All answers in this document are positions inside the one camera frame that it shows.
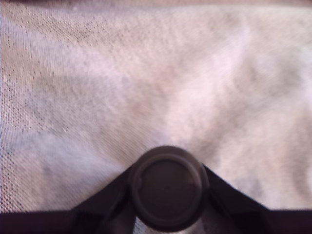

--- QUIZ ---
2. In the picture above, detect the grey knitted cloth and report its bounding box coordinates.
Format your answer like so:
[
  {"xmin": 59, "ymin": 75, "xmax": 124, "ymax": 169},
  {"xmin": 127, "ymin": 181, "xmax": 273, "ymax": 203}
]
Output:
[{"xmin": 0, "ymin": 2, "xmax": 312, "ymax": 234}]

